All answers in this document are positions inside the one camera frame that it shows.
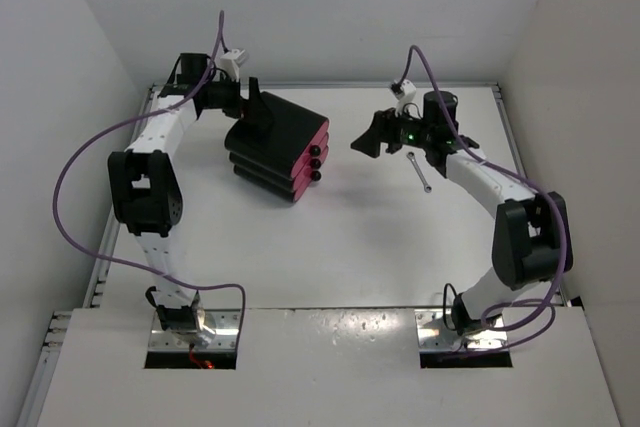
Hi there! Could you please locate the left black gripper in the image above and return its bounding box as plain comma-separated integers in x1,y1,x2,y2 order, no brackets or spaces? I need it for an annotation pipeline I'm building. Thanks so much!
201,72,274,123

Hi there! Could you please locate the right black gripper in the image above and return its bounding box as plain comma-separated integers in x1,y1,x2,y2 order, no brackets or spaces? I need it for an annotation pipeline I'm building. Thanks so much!
351,102,433,159

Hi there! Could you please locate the black drawer cabinet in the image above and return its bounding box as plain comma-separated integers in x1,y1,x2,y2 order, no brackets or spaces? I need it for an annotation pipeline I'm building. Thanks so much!
224,89,329,203

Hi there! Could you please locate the silver wrench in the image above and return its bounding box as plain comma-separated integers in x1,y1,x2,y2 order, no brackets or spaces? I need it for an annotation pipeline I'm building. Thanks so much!
406,152,432,193

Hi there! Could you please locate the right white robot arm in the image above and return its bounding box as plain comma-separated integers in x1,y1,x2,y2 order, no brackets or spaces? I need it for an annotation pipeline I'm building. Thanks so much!
351,91,573,334

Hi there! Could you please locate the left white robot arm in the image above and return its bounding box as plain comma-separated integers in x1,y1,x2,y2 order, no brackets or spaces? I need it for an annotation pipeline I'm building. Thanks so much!
107,49,249,347

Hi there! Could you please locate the white front cover panel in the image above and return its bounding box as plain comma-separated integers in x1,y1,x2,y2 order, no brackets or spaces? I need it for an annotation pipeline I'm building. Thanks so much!
39,307,618,426

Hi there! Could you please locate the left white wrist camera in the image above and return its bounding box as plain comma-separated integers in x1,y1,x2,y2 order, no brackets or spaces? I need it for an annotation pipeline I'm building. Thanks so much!
218,49,249,82

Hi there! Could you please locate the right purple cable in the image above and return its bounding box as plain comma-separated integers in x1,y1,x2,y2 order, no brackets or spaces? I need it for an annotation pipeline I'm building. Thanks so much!
389,45,571,358

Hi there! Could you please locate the purple cable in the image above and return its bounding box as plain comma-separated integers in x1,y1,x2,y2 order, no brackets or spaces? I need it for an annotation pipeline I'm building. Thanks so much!
389,45,571,358
51,10,247,328

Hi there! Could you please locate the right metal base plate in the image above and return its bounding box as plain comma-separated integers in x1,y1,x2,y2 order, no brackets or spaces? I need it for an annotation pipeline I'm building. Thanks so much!
415,307,509,352

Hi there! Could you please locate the metal base plate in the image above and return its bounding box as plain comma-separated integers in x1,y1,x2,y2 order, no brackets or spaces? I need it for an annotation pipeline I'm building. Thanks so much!
415,307,509,352
147,309,240,353

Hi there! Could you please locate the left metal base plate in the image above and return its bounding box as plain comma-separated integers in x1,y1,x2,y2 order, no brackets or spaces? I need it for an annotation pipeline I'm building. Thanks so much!
147,309,240,353

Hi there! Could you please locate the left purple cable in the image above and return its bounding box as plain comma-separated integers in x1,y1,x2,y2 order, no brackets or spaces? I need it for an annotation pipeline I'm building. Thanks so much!
51,10,247,328

